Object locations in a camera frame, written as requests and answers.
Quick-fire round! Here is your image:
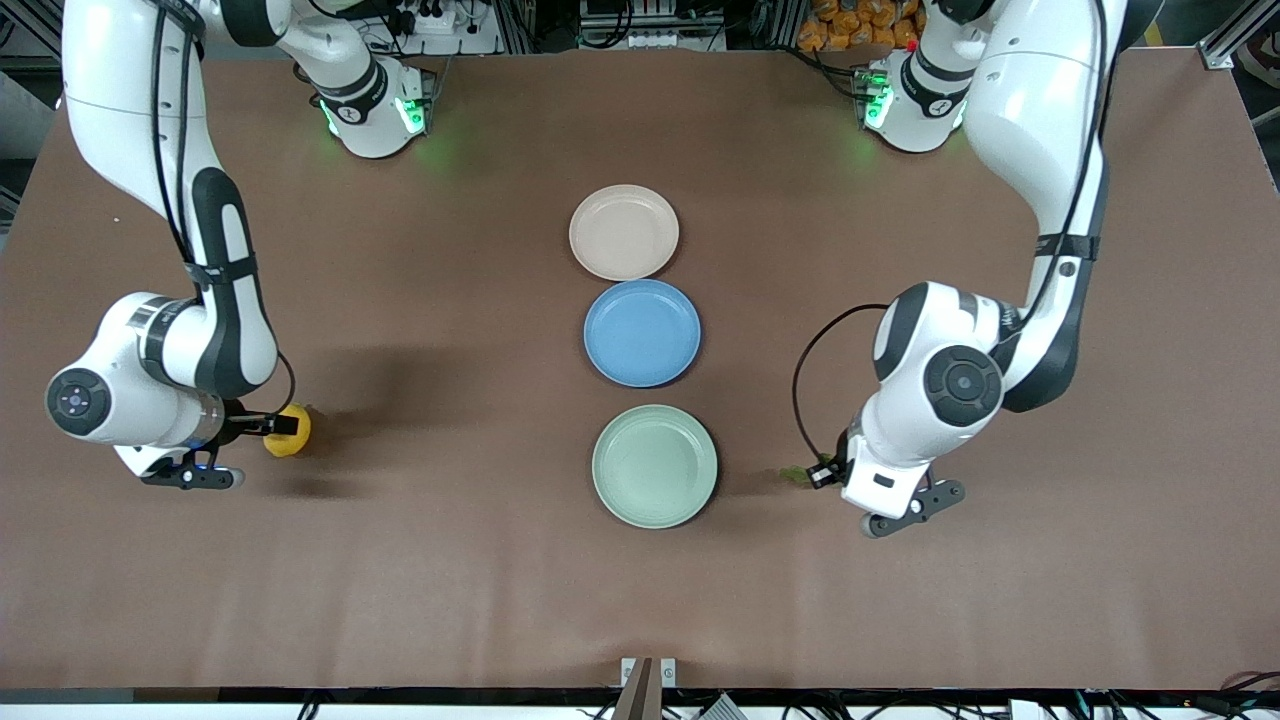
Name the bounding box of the yellow lemon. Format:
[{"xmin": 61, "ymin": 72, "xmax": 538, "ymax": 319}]
[{"xmin": 263, "ymin": 403, "xmax": 312, "ymax": 458}]

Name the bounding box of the pale green round plate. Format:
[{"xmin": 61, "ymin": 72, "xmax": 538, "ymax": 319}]
[{"xmin": 591, "ymin": 404, "xmax": 719, "ymax": 530}]

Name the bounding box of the blue round plate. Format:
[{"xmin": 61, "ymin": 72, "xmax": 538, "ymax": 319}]
[{"xmin": 583, "ymin": 279, "xmax": 703, "ymax": 389}]

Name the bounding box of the beige round plate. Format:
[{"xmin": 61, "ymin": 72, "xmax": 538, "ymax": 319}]
[{"xmin": 568, "ymin": 184, "xmax": 681, "ymax": 282}]

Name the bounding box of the white power strip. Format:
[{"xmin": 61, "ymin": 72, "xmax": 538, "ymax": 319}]
[{"xmin": 385, "ymin": 0, "xmax": 501, "ymax": 57}]

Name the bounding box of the pile of orange items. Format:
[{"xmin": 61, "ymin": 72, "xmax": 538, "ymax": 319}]
[{"xmin": 797, "ymin": 0, "xmax": 926, "ymax": 53}]

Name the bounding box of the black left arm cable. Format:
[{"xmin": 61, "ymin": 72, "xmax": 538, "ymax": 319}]
[{"xmin": 793, "ymin": 0, "xmax": 1113, "ymax": 463}]

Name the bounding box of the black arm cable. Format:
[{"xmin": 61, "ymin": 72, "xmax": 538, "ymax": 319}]
[
  {"xmin": 793, "ymin": 0, "xmax": 1113, "ymax": 463},
  {"xmin": 150, "ymin": 0, "xmax": 297, "ymax": 421}
]

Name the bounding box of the metal table edge bracket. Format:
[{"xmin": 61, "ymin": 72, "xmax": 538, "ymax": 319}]
[{"xmin": 620, "ymin": 657, "xmax": 678, "ymax": 689}]

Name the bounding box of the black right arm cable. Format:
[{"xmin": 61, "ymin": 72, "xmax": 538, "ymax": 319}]
[{"xmin": 150, "ymin": 0, "xmax": 297, "ymax": 421}]

